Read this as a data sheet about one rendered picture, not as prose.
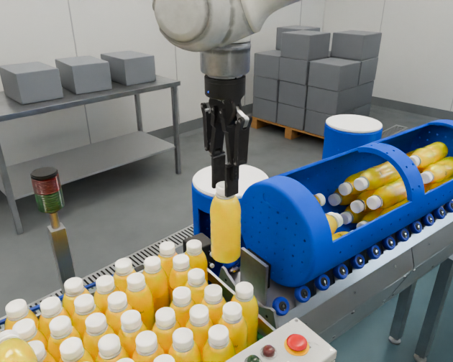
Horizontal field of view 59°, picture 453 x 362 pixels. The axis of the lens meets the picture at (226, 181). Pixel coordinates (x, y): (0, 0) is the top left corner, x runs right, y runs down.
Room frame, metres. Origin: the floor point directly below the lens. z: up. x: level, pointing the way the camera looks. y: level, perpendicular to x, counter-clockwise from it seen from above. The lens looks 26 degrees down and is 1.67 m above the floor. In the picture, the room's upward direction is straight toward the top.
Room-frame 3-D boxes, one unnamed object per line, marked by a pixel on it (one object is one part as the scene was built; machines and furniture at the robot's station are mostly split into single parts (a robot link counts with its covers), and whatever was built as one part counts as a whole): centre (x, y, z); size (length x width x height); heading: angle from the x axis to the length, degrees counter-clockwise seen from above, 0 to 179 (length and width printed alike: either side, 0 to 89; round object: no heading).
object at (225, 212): (0.74, 0.00, 1.20); 0.07 x 0.07 x 0.16
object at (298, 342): (0.51, -0.12, 1.11); 0.04 x 0.04 x 0.01
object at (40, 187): (0.89, 0.45, 1.23); 0.06 x 0.06 x 0.04
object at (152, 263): (0.78, 0.18, 1.07); 0.04 x 0.04 x 0.02
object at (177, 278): (0.79, 0.11, 0.98); 0.07 x 0.07 x 0.16
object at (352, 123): (1.98, -0.65, 1.03); 0.28 x 0.28 x 0.01
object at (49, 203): (0.89, 0.45, 1.18); 0.06 x 0.06 x 0.05
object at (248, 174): (1.32, -0.02, 1.03); 0.28 x 0.28 x 0.01
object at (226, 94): (0.74, 0.00, 1.48); 0.08 x 0.07 x 0.09; 37
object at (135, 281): (0.72, 0.20, 1.07); 0.04 x 0.04 x 0.02
